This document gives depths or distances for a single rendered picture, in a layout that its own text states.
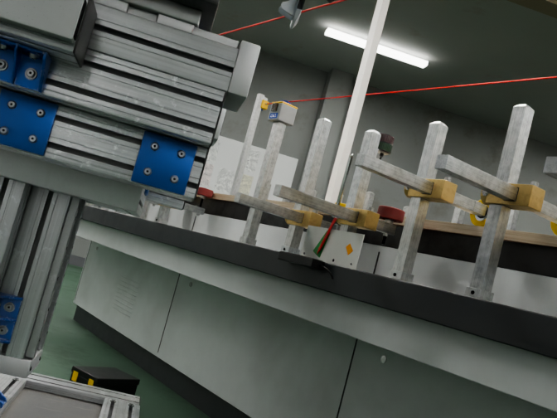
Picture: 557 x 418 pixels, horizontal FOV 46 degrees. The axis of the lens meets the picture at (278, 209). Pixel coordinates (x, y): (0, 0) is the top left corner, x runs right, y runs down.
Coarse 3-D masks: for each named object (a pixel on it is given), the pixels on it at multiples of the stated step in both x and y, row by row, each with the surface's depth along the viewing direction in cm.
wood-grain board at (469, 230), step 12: (276, 204) 259; (288, 204) 253; (432, 228) 192; (444, 228) 188; (456, 228) 185; (468, 228) 182; (480, 228) 178; (504, 240) 172; (516, 240) 168; (528, 240) 166; (540, 240) 163; (552, 240) 161
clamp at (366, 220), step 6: (354, 210) 189; (360, 210) 187; (366, 210) 185; (360, 216) 186; (366, 216) 184; (372, 216) 186; (378, 216) 187; (342, 222) 192; (348, 222) 190; (354, 222) 187; (360, 222) 186; (366, 222) 184; (372, 222) 186; (360, 228) 191; (366, 228) 185; (372, 228) 186
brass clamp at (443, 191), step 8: (440, 184) 165; (448, 184) 165; (408, 192) 174; (416, 192) 171; (432, 192) 167; (440, 192) 165; (448, 192) 166; (432, 200) 170; (440, 200) 166; (448, 200) 166
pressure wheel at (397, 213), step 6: (378, 210) 196; (384, 210) 193; (390, 210) 192; (396, 210) 192; (384, 216) 193; (390, 216) 192; (396, 216) 192; (402, 216) 194; (390, 222) 195; (396, 222) 198; (384, 240) 195
